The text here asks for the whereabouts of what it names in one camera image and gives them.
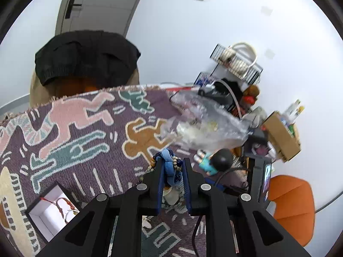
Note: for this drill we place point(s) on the grey door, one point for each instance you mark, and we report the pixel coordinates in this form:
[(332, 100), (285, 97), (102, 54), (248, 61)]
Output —
[(107, 5)]

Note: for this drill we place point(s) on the bundle of pens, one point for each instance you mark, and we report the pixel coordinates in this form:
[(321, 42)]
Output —
[(294, 109)]

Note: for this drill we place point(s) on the black-headed teal figurine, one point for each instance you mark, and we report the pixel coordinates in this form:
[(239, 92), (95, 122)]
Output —
[(221, 159)]

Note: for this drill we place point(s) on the cardboard box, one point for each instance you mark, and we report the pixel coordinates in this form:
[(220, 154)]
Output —
[(281, 136)]

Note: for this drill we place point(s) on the brown stuffed toy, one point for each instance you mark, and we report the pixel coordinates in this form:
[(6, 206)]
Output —
[(252, 93)]

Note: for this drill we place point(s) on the blue printed box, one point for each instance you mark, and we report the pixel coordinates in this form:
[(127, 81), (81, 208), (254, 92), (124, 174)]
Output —
[(203, 79)]

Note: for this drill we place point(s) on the black bag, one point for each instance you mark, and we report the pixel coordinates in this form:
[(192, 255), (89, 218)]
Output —
[(226, 92)]

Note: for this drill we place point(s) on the brown chair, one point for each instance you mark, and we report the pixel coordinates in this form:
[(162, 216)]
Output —
[(36, 88)]

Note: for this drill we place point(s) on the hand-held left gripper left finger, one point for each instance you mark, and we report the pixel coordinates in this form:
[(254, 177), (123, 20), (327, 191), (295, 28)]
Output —
[(160, 192)]

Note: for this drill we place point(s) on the black jacket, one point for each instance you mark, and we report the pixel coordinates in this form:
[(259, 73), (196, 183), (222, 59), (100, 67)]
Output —
[(85, 56)]

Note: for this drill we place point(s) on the orange chair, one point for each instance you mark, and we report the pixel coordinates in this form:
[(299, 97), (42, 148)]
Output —
[(292, 206)]

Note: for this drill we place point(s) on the clear plastic bag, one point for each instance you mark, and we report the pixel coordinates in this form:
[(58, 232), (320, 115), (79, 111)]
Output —
[(209, 123)]

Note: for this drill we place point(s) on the black device with screen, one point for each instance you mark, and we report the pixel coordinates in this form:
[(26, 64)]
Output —
[(258, 176)]

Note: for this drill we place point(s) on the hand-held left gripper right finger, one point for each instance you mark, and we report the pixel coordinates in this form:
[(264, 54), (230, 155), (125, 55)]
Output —
[(187, 192)]

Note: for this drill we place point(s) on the blue beaded toy figure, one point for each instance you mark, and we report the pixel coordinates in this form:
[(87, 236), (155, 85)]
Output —
[(168, 163)]

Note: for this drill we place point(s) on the white jewelry box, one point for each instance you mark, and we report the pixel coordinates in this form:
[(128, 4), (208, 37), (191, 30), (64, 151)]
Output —
[(45, 219)]

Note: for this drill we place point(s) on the printed blanket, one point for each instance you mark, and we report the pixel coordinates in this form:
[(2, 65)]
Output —
[(88, 139)]

